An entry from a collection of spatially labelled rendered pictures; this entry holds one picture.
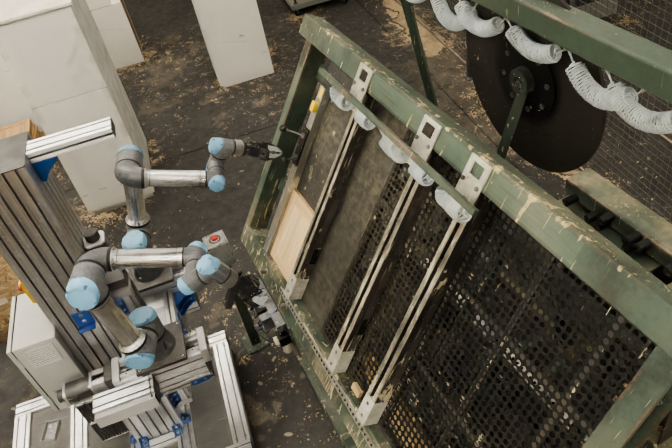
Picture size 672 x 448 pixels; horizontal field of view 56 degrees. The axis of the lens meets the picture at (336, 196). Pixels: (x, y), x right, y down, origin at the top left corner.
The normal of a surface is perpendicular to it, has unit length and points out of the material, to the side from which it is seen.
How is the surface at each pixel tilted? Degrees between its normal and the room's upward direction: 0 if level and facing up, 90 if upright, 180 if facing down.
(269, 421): 0
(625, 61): 90
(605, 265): 58
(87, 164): 90
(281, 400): 0
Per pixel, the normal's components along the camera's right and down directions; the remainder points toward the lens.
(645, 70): -0.88, 0.40
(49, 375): 0.31, 0.58
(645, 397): -0.84, -0.06
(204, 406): -0.15, -0.75
